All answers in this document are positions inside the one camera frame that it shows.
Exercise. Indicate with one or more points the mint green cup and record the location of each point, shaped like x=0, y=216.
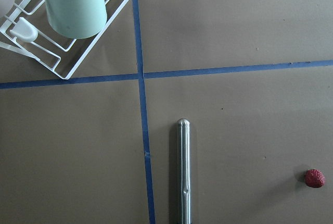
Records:
x=76, y=19

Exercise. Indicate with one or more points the white wire cup rack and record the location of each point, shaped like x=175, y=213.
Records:
x=30, y=35

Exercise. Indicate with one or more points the red strawberry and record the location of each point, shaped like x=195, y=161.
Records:
x=314, y=178

